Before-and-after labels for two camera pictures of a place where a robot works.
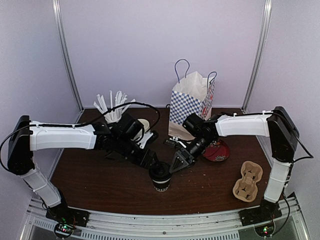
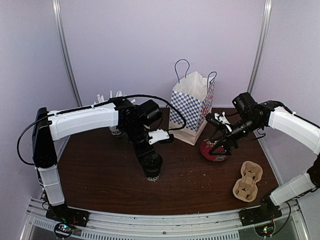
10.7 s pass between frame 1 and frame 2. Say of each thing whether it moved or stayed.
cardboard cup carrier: stayed
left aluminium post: stayed
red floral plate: stayed
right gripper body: moved
